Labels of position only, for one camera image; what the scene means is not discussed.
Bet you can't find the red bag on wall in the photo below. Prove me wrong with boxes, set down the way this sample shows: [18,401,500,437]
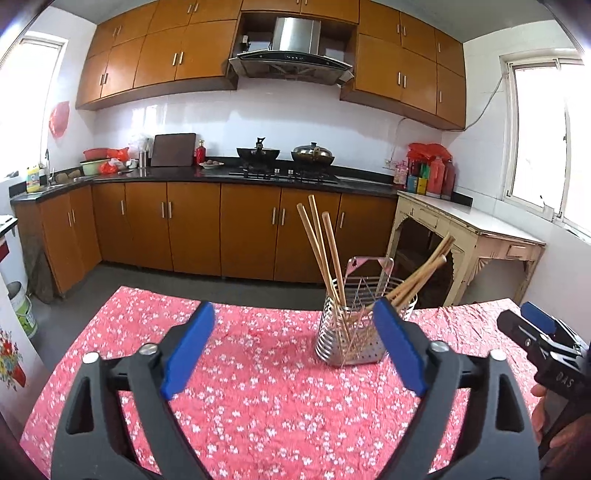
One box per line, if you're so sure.
[49,101,71,138]

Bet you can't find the person's right hand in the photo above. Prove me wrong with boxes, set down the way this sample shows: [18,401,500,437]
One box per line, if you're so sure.
[530,383,591,463]

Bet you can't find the steel range hood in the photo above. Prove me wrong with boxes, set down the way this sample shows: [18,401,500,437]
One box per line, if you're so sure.
[228,17,356,86]

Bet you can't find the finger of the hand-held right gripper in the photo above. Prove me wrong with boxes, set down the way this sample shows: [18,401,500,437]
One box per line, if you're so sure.
[521,302,574,348]
[497,310,556,371]

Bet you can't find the orange plastic bag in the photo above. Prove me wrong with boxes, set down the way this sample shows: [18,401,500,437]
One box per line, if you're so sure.
[99,147,130,175]

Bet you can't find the counter with red trim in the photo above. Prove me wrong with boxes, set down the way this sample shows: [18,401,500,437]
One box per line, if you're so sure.
[0,214,20,260]

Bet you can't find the black gas stove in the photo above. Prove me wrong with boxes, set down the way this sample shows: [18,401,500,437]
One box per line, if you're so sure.
[229,168,341,186]

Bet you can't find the cream side table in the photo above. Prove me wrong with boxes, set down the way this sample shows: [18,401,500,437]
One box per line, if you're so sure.
[387,189,547,308]

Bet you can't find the dark cutting board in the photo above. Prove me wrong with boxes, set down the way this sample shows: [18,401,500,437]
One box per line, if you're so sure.
[150,133,198,168]

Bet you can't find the metal slatted utensil holder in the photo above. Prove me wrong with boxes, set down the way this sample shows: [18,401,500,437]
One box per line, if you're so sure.
[315,256,419,367]

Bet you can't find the window with white frame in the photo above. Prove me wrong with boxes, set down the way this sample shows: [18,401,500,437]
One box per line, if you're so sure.
[499,49,591,239]
[0,37,68,182]

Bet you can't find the bunch of wooden chopsticks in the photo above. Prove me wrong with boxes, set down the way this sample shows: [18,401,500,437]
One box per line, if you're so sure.
[297,195,456,366]

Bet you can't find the wall cable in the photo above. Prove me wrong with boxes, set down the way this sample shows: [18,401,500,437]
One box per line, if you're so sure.
[464,76,504,131]

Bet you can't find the steel sink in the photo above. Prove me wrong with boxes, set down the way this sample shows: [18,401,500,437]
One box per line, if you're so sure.
[45,175,100,191]

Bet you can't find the wooden base cabinets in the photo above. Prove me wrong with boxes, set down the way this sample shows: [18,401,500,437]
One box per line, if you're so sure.
[11,181,399,299]

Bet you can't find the row of condiment bottles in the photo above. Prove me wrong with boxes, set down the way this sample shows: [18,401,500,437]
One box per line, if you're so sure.
[393,156,458,200]

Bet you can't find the pot with metal lid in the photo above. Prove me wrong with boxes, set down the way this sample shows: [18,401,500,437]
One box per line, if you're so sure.
[291,141,336,166]

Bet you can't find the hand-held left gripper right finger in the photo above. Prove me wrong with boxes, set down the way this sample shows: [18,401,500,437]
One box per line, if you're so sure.
[373,298,541,480]

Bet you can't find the red floral tablecloth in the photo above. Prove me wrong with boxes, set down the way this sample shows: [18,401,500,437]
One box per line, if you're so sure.
[19,285,555,480]

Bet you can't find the black kitchen countertop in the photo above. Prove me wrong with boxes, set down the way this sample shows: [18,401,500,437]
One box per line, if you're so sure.
[10,164,400,205]

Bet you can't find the red plastic bag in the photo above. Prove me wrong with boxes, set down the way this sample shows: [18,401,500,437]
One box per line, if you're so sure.
[408,141,452,161]

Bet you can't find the white paint bucket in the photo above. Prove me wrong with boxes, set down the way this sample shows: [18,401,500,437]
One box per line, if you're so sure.
[6,280,39,340]

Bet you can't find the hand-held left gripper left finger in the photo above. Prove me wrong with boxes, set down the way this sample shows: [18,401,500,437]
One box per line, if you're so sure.
[51,301,217,480]

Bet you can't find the wooden wall cabinets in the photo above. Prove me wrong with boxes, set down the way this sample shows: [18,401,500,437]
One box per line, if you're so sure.
[340,0,467,131]
[75,0,243,111]

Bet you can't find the white cabinet with flower sticker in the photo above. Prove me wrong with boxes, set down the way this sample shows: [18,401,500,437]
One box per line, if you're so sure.
[0,291,40,403]

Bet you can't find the black wok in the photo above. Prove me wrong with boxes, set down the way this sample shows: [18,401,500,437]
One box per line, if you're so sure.
[236,137,282,162]

